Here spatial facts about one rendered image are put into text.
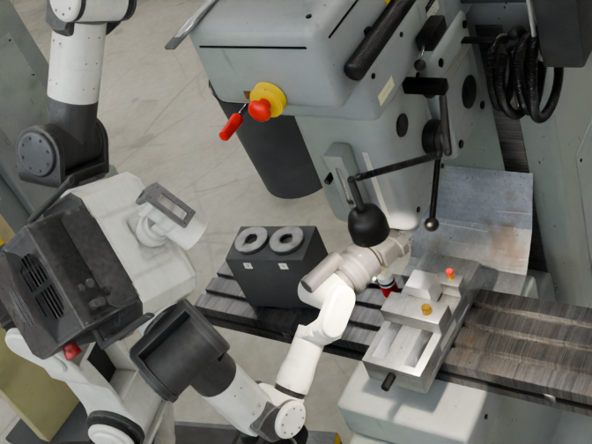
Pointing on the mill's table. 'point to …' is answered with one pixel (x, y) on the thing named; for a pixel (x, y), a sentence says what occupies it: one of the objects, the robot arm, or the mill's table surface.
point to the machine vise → (425, 340)
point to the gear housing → (381, 70)
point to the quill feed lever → (432, 137)
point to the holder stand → (275, 262)
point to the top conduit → (376, 39)
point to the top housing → (284, 47)
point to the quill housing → (380, 157)
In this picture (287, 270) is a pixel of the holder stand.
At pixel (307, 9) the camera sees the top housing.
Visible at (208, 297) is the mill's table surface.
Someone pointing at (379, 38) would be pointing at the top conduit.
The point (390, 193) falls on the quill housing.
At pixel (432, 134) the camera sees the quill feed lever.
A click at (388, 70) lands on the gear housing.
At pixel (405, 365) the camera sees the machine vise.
